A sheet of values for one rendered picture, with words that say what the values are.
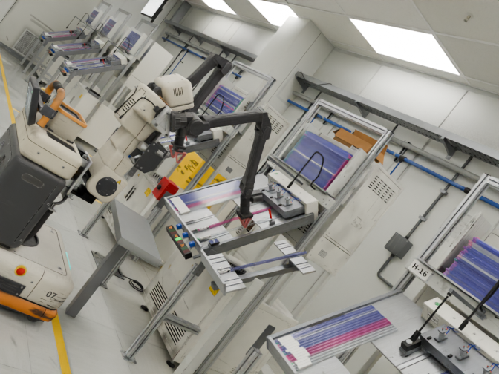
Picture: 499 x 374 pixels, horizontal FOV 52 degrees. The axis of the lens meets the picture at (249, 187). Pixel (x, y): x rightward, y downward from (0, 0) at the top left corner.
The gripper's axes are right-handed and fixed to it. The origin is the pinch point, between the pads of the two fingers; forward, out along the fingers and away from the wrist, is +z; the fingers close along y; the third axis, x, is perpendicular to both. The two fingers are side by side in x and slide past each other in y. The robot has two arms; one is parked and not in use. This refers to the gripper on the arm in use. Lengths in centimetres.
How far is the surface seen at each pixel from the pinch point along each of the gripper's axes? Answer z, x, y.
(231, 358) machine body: 87, 13, -12
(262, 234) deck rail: 1.4, -6.5, -10.2
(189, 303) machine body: 52, 32, 8
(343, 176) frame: -25, -58, -11
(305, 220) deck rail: -0.7, -35.0, -10.0
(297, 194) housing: -10.4, -37.8, 5.7
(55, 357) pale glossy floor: 25, 112, -34
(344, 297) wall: 129, -121, 51
